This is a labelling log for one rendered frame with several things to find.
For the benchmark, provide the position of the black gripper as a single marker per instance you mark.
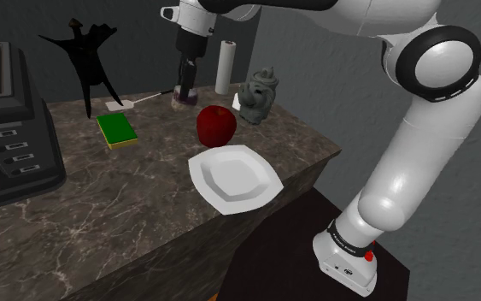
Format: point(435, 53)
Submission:
point(190, 43)

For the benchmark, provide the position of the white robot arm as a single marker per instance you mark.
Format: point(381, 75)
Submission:
point(419, 137)

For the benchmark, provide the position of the purple glass cup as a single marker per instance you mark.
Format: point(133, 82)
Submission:
point(177, 100)

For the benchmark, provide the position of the white paper towel roll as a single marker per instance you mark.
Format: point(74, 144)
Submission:
point(224, 66)

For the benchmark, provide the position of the red apple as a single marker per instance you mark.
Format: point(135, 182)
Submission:
point(216, 126)

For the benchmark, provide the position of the white spatula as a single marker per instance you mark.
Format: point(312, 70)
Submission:
point(123, 104)

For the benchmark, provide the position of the grey stone figure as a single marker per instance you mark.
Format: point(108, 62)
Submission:
point(256, 98)

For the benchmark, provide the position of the green and yellow sponge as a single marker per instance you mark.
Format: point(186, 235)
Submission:
point(116, 129)

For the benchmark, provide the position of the black branching figure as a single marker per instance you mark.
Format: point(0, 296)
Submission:
point(90, 58)

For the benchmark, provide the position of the white plate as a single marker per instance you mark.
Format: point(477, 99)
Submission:
point(234, 177)

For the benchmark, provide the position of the black toaster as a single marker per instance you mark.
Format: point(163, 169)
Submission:
point(7, 125)

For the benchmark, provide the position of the dark robot stand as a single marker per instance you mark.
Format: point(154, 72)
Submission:
point(290, 258)

